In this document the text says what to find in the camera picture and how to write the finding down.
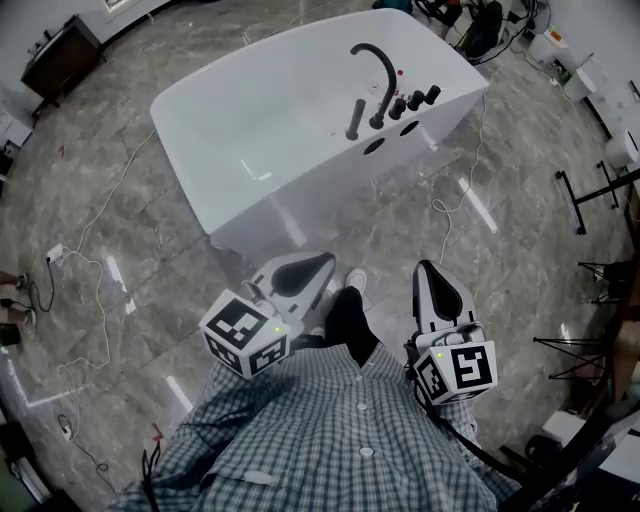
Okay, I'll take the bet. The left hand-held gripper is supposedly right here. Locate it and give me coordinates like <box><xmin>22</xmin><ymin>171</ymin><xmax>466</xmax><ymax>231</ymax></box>
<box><xmin>198</xmin><ymin>249</ymin><xmax>338</xmax><ymax>380</ymax></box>

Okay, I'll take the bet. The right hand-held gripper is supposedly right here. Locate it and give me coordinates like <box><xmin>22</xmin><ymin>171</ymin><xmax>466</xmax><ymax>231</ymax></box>
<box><xmin>404</xmin><ymin>258</ymin><xmax>498</xmax><ymax>408</ymax></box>

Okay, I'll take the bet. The white bathtub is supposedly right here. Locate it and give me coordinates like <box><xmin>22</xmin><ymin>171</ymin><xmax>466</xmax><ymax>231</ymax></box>
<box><xmin>149</xmin><ymin>8</ymin><xmax>490</xmax><ymax>251</ymax></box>

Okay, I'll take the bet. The person's white shoe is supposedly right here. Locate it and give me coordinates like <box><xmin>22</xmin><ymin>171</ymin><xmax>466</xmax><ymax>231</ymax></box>
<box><xmin>344</xmin><ymin>268</ymin><xmax>369</xmax><ymax>301</ymax></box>

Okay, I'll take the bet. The person's black trouser leg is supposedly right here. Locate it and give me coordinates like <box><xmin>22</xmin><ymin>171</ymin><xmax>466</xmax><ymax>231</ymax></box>
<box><xmin>324</xmin><ymin>287</ymin><xmax>384</xmax><ymax>369</ymax></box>

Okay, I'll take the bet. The black tripod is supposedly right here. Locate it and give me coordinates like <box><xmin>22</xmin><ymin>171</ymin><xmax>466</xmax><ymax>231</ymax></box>
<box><xmin>532</xmin><ymin>334</ymin><xmax>621</xmax><ymax>381</ymax></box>
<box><xmin>578</xmin><ymin>259</ymin><xmax>635</xmax><ymax>305</ymax></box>

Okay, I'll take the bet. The black metal floor stand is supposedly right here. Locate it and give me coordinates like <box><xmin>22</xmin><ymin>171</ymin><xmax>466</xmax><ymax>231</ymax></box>
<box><xmin>555</xmin><ymin>159</ymin><xmax>640</xmax><ymax>236</ymax></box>

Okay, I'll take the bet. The person's checked shirt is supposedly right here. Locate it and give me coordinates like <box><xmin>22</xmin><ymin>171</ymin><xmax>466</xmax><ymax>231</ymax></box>
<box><xmin>107</xmin><ymin>342</ymin><xmax>524</xmax><ymax>512</ymax></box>

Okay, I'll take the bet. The pile of red-capped plastic bottles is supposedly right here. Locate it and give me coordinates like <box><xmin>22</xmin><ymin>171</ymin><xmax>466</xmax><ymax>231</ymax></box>
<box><xmin>367</xmin><ymin>68</ymin><xmax>407</xmax><ymax>97</ymax></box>

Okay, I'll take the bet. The white square bin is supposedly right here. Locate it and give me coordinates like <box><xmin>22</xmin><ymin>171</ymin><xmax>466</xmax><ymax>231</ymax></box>
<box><xmin>564</xmin><ymin>64</ymin><xmax>599</xmax><ymax>104</ymax></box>

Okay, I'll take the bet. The white round bucket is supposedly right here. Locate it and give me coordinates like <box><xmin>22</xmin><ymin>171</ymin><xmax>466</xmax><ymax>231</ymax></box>
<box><xmin>528</xmin><ymin>24</ymin><xmax>571</xmax><ymax>64</ymax></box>

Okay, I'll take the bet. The dark wooden cabinet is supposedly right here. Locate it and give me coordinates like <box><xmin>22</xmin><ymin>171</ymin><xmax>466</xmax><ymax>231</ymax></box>
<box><xmin>20</xmin><ymin>13</ymin><xmax>108</xmax><ymax>117</ymax></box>

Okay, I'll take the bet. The white floor cabinet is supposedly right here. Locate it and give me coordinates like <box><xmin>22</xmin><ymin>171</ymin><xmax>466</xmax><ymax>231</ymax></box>
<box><xmin>0</xmin><ymin>107</ymin><xmax>34</xmax><ymax>149</ymax></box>

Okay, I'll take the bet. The thin white floor cable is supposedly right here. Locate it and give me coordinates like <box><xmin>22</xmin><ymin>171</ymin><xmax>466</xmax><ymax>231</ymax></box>
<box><xmin>64</xmin><ymin>127</ymin><xmax>159</xmax><ymax>256</ymax></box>
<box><xmin>430</xmin><ymin>69</ymin><xmax>501</xmax><ymax>266</ymax></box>

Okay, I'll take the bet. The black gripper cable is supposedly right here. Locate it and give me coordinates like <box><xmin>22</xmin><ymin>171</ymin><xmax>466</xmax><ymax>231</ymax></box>
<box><xmin>140</xmin><ymin>447</ymin><xmax>162</xmax><ymax>512</ymax></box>
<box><xmin>407</xmin><ymin>344</ymin><xmax>521</xmax><ymax>476</ymax></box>

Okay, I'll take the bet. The looping white floor cable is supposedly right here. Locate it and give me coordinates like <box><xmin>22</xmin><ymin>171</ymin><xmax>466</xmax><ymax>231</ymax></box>
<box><xmin>54</xmin><ymin>249</ymin><xmax>114</xmax><ymax>441</ymax></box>

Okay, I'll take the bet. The black power cable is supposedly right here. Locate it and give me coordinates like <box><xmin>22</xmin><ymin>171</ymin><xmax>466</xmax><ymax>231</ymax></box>
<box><xmin>27</xmin><ymin>257</ymin><xmax>56</xmax><ymax>314</ymax></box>

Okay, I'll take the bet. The black vacuum hose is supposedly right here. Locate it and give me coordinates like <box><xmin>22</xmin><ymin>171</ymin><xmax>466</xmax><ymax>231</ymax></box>
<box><xmin>412</xmin><ymin>0</ymin><xmax>447</xmax><ymax>26</ymax></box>

